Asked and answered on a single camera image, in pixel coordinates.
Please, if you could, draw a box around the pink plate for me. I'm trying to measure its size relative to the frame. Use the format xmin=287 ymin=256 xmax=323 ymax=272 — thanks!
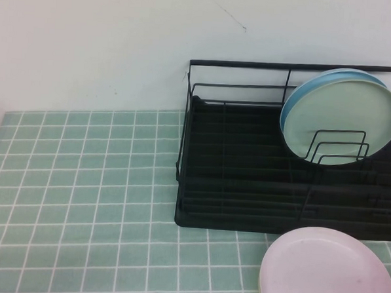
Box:
xmin=258 ymin=224 xmax=391 ymax=293

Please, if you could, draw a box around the blue plate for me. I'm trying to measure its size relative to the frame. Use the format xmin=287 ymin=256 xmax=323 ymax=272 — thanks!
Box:
xmin=278 ymin=64 xmax=389 ymax=144

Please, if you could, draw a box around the light green plate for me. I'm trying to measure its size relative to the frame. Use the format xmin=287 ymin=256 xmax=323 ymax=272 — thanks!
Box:
xmin=280 ymin=75 xmax=391 ymax=170

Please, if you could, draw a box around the black plastic drip tray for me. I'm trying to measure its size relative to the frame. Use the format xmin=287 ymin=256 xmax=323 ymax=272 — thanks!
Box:
xmin=174 ymin=94 xmax=391 ymax=243

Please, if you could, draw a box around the green checked tablecloth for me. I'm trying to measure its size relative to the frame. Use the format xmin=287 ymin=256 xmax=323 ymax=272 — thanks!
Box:
xmin=0 ymin=100 xmax=391 ymax=293

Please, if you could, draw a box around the black wire dish rack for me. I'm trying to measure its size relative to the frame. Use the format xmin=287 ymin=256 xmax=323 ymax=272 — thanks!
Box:
xmin=172 ymin=55 xmax=391 ymax=229

